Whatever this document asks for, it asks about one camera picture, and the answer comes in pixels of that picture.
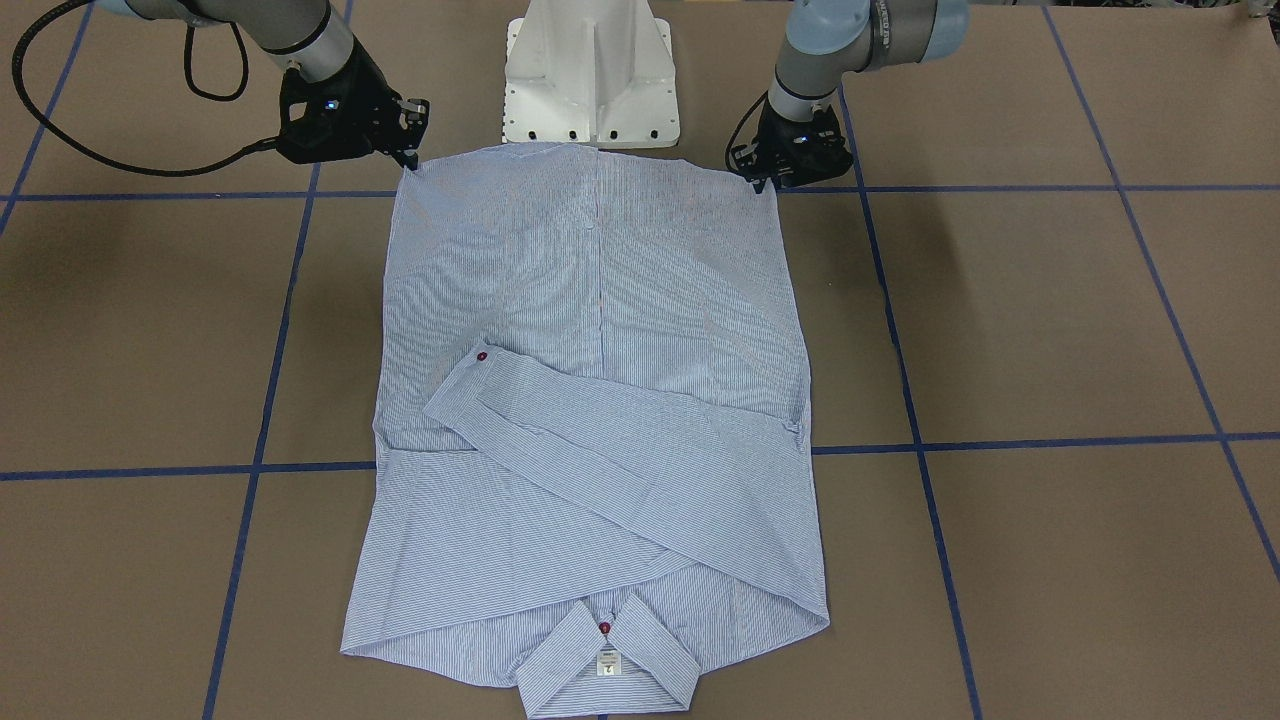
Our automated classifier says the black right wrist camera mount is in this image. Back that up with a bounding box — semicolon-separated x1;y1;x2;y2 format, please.
274;97;374;164

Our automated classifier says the blue striped button shirt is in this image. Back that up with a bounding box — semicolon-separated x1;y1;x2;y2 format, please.
340;143;831;719

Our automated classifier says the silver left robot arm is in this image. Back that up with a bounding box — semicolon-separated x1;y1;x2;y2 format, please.
724;1;970;192

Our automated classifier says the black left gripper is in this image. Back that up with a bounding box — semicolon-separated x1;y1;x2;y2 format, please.
750;101;852;195

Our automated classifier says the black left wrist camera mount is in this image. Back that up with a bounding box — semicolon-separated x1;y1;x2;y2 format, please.
771;108;854;188

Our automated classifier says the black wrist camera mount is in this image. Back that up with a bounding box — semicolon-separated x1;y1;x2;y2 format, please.
771;108;854;188
274;97;374;164

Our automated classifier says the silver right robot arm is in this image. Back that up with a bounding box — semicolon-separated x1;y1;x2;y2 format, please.
99;1;429;170

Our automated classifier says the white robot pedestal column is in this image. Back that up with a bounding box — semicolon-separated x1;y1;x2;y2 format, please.
500;1;682;150

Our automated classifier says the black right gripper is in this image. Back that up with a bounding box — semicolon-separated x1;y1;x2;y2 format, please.
280;50;430;170

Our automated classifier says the black camera cable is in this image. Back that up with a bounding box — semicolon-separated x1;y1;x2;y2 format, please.
10;0;283;179
724;96;771;181

